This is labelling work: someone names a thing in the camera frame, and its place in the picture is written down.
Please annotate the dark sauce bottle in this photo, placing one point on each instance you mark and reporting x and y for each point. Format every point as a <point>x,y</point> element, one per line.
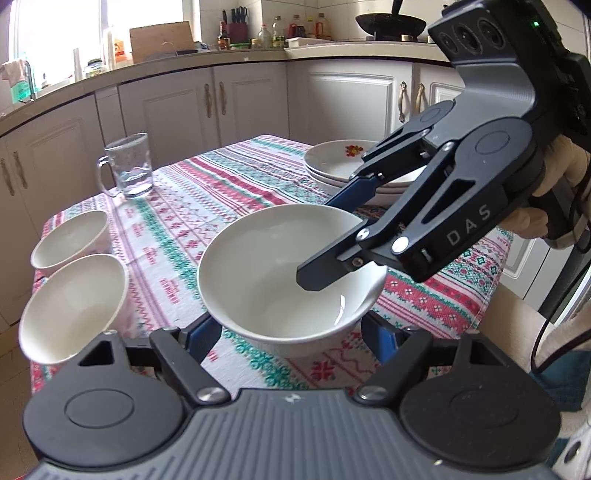
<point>224,37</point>

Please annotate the glass jar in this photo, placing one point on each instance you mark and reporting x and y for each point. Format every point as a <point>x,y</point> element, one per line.
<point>95,67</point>

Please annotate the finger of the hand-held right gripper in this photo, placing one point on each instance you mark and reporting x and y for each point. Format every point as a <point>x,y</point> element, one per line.
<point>355,189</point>
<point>323,272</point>

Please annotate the white kitchen cabinets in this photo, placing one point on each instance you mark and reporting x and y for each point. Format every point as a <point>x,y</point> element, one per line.
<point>175,106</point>

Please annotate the white slim bottle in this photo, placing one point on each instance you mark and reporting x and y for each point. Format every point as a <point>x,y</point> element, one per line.
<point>77,64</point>

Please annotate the cooking oil bottle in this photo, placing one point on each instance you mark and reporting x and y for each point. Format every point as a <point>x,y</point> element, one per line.
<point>278,32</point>

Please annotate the striped patterned tablecloth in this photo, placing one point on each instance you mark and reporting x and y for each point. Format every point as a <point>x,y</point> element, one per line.
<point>184,221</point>

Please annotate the wooden cutting board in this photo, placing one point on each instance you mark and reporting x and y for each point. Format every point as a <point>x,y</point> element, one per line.
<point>161,41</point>

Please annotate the black wok pan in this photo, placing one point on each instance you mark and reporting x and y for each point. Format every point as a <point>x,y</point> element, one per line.
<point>390,21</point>

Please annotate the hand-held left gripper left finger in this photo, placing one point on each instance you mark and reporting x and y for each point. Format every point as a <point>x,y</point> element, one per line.
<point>203,336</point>

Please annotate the clear glass mug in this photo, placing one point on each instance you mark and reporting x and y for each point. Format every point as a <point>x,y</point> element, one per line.
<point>131,166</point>

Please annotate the red knife block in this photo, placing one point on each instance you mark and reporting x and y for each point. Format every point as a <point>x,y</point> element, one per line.
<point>238,27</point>

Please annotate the person's right hand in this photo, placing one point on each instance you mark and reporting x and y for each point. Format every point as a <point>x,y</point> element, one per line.
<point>565,166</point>

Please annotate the clear glass bottle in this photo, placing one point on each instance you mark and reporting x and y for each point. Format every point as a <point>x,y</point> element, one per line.
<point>264,38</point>

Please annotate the white pink-floral bowl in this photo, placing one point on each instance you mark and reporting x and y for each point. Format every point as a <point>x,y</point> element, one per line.
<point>268,295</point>
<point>69,235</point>
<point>69,309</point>

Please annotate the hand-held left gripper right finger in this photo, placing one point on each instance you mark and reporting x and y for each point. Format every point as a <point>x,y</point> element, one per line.
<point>377,340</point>

